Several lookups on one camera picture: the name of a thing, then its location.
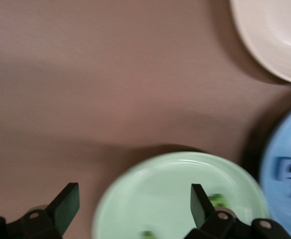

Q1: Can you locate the blue plate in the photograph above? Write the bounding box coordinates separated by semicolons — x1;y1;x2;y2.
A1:
259;101;291;235

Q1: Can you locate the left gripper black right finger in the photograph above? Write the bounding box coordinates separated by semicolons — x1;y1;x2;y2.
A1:
182;183;291;239

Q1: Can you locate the green foam letter B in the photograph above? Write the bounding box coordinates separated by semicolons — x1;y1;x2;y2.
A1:
208;193;230;209

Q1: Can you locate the green foam letter P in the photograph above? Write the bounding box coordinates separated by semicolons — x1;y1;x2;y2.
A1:
139;230;159;239

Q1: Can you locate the brown table cover mat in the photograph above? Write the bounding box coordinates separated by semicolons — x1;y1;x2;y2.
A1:
0;0;291;239

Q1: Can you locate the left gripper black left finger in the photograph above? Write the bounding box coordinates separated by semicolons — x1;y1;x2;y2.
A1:
0;182;81;239

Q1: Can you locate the beige plate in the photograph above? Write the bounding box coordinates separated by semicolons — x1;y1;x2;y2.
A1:
229;0;291;87

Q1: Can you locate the green plate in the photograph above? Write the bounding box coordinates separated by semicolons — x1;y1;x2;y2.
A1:
92;151;270;239

